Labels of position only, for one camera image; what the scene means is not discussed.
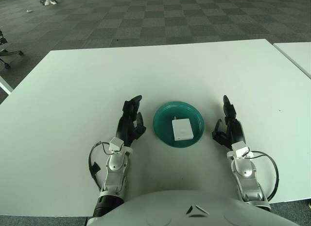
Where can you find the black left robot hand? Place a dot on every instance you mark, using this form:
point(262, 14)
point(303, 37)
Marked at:
point(125, 128)

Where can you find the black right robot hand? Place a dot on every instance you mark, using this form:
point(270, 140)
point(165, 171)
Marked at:
point(236, 133)

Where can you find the white charger block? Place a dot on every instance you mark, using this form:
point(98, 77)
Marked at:
point(182, 130)

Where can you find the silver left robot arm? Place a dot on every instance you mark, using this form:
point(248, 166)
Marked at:
point(114, 172)

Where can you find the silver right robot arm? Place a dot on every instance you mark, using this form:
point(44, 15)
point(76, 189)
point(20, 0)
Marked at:
point(247, 177)

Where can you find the teal round plate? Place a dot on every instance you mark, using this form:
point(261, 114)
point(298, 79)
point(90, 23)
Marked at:
point(162, 124)

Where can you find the grey robot torso shell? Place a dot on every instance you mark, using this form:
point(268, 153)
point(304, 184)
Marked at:
point(170, 211)

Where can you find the grey office chair base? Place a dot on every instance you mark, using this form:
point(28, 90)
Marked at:
point(11, 52)

